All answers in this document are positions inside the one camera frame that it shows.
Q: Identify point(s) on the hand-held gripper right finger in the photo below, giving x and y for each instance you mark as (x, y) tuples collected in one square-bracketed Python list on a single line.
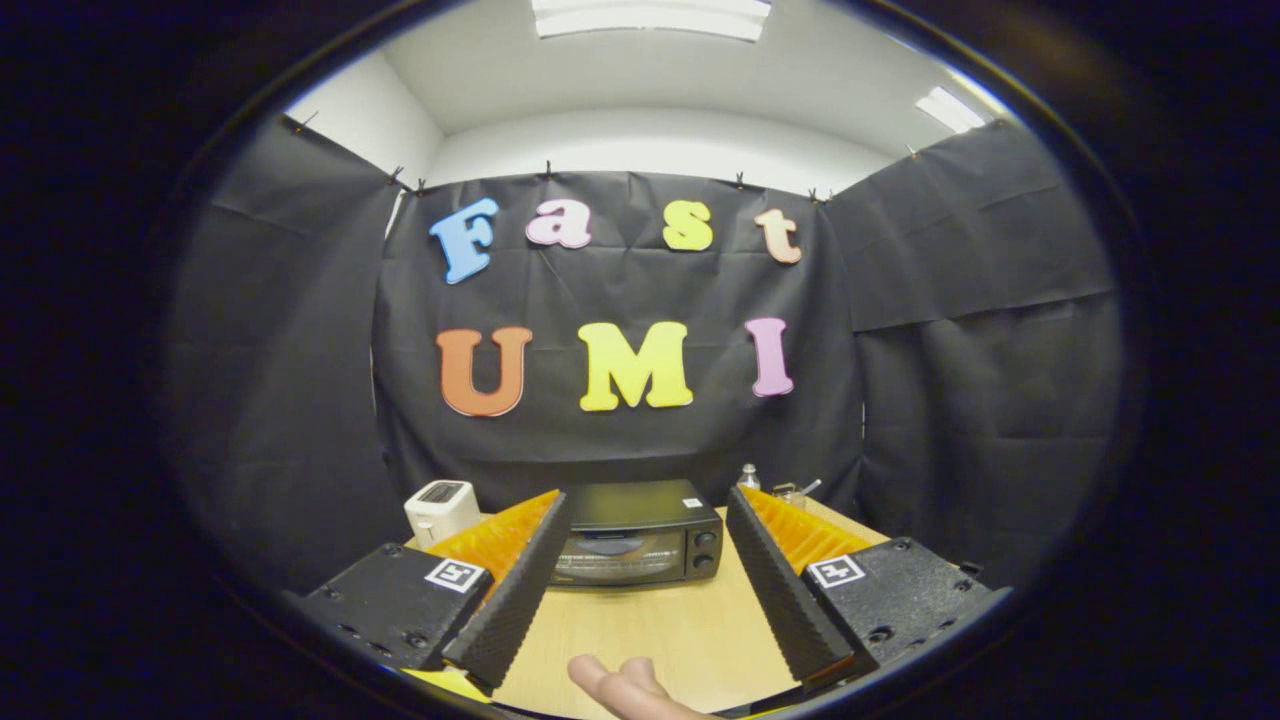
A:
[(775, 590)]

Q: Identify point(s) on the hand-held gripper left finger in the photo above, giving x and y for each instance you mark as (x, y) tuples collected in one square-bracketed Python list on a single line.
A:
[(520, 590)]

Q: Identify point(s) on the black toaster oven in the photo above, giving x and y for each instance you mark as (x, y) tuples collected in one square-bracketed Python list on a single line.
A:
[(640, 505)]

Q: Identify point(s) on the white pop-up toaster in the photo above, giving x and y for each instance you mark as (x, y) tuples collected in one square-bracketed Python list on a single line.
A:
[(440, 505)]

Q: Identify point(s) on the green label bottle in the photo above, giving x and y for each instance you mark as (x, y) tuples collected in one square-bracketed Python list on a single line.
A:
[(748, 478)]

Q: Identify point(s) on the black backdrop cloth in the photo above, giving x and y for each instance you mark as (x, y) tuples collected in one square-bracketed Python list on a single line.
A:
[(620, 440)]

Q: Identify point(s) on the small ceiling light panel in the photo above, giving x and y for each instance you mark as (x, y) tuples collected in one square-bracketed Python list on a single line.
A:
[(950, 108)]

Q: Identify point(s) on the long ceiling light panel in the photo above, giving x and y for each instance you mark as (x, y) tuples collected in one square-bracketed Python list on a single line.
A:
[(650, 18)]

